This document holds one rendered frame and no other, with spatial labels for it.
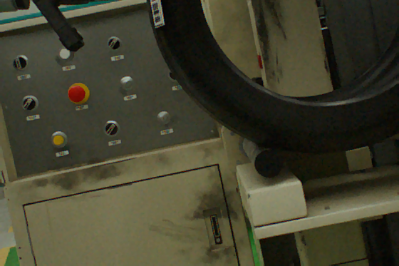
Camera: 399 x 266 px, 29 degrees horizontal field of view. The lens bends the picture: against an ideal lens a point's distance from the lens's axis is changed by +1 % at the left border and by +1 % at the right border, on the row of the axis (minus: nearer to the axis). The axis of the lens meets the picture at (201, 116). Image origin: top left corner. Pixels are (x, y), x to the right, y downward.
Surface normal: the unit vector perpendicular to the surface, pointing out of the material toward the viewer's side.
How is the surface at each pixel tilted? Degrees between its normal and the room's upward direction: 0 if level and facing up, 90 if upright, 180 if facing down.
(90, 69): 90
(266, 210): 90
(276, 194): 90
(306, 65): 90
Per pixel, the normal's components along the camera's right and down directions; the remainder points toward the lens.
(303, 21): 0.00, 0.05
